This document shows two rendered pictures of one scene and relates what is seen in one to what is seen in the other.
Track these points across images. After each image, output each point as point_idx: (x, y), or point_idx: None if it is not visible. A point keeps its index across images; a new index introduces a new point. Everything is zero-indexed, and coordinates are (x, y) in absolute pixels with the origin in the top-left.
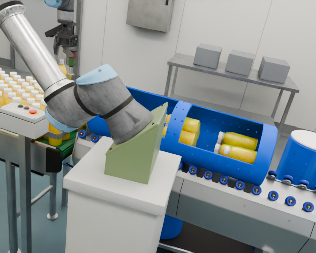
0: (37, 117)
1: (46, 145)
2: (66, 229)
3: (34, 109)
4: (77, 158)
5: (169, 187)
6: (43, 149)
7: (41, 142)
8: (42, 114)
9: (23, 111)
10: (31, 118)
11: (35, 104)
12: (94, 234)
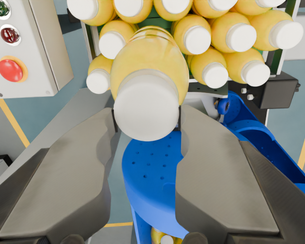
0: (11, 94)
1: (97, 51)
2: None
3: (30, 54)
4: None
5: None
6: None
7: (97, 37)
8: (31, 93)
9: None
10: None
11: (78, 2)
12: None
